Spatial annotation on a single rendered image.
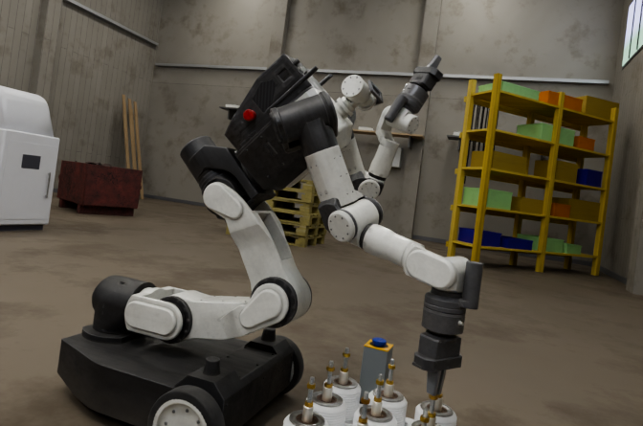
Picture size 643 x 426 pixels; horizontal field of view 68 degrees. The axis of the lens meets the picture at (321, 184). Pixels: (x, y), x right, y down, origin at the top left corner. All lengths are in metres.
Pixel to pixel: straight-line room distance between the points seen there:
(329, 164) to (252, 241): 0.39
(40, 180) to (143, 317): 3.79
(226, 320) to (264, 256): 0.22
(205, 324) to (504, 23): 9.49
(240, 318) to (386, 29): 9.62
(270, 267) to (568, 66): 9.23
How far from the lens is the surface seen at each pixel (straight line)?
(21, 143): 5.13
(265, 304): 1.36
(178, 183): 12.10
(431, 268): 1.03
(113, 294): 1.70
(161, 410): 1.37
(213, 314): 1.51
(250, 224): 1.39
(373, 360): 1.42
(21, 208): 5.21
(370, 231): 1.13
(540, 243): 7.29
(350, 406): 1.30
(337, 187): 1.14
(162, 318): 1.55
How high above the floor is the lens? 0.73
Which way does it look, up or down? 1 degrees up
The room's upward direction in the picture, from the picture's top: 7 degrees clockwise
